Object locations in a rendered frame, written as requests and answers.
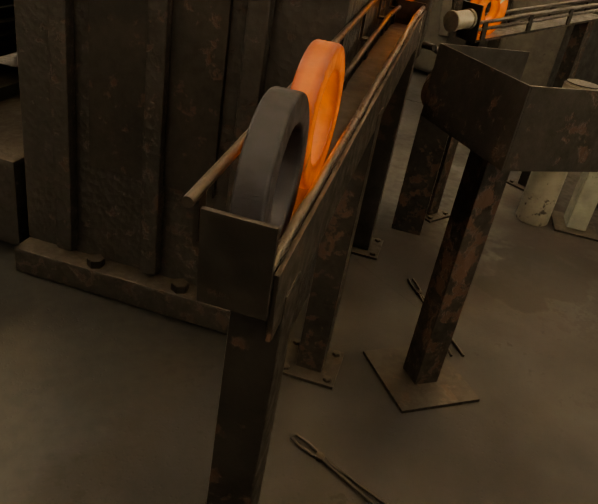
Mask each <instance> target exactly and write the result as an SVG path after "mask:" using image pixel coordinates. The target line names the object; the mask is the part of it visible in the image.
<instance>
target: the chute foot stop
mask: <svg viewBox="0 0 598 504"><path fill-rule="evenodd" d="M279 230H280V227H279V226H276V225H272V224H269V223H265V222H261V221H258V220H254V219H250V218H246V217H243V216H239V215H235V214H232V213H228V212H224V211H221V210H217V209H213V208H209V207H206V206H202V207H201V209H200V229H199V251H198V273H197V296H196V300H197V301H200V302H203V303H207V304H210V305H213V306H217V307H220V308H223V309H227V310H230V311H234V312H237V313H240V314H244V315H247V316H251V317H254V318H257V319H261V320H264V321H266V320H267V318H268V312H269V305H270V297H271V290H272V282H273V275H274V267H275V260H276V252H277V245H278V237H279Z"/></svg>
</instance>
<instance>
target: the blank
mask: <svg viewBox="0 0 598 504"><path fill-rule="evenodd" d="M490 1H491V8H490V10H489V12H488V14H487V15H486V17H485V10H486V7H487V5H488V3H489V2H490ZM471 2H473V3H476V4H480V5H484V9H483V13H482V18H481V20H488V19H495V18H501V17H504V16H505V13H506V10H507V6H508V0H471Z"/></svg>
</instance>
